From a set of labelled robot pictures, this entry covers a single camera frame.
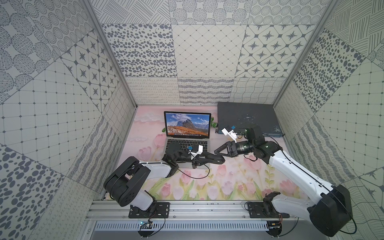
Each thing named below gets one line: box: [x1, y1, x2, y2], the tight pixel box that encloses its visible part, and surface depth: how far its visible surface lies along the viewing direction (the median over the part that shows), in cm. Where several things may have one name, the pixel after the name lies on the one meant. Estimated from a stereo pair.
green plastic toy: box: [211, 116, 219, 128], surface depth 108 cm
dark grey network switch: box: [217, 102, 285, 137], surface depth 110 cm
